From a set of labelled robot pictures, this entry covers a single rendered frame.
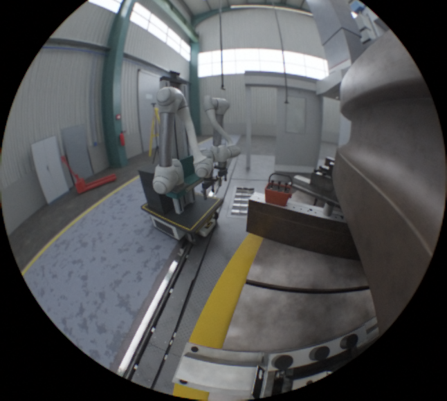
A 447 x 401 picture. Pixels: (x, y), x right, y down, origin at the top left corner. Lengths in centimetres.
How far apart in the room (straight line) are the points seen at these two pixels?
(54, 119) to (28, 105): 132
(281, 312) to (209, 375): 57
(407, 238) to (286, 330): 78
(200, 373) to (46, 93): 681
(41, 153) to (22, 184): 131
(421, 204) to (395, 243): 16
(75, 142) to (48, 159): 146
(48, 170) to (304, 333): 599
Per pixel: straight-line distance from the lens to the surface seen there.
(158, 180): 98
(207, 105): 143
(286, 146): 390
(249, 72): 381
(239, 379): 86
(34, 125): 617
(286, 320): 103
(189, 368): 86
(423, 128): 70
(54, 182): 556
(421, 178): 67
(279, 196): 104
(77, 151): 634
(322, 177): 203
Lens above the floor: 128
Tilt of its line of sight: 23 degrees down
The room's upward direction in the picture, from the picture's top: 2 degrees counter-clockwise
